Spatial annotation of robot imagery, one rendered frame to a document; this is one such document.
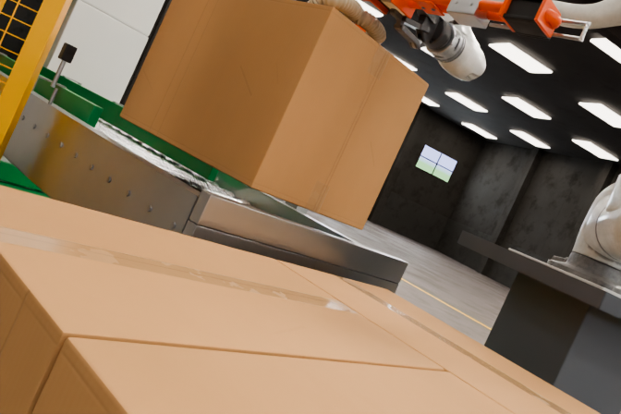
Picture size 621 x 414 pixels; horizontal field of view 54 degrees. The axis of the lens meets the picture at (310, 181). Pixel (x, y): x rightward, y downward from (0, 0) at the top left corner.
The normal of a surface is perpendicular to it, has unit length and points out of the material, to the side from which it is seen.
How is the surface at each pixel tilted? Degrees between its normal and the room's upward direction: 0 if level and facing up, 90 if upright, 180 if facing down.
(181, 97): 90
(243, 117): 90
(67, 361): 90
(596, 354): 90
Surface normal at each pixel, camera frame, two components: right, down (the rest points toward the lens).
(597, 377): 0.36, 0.18
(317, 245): 0.66, 0.32
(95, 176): -0.62, -0.27
